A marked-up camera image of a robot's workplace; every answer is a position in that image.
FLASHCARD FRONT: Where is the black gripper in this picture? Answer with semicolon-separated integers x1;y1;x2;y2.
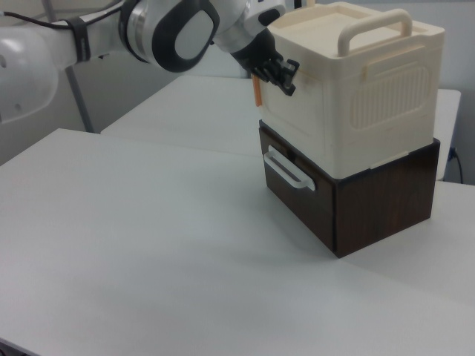
230;30;301;96

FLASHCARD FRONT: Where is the cream cabinet door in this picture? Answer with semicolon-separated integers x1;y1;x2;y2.
251;68;330;152

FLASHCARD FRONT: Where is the cream plastic cabinet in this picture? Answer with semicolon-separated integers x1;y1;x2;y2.
258;1;446;179

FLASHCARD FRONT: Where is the dark brown drawer box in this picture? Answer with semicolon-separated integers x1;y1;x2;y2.
258;119;442;260

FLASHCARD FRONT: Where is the white drawer handle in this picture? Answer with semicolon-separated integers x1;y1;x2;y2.
261;145;317;193

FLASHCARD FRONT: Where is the black velcro strap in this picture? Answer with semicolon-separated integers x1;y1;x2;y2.
69;16;93;63

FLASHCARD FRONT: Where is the grey metal partition post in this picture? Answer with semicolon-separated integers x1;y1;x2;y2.
65;65;94;134

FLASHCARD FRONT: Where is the black power cable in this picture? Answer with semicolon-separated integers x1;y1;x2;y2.
449;146;465;183

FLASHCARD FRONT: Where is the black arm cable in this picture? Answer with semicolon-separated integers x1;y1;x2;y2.
0;10;82;32

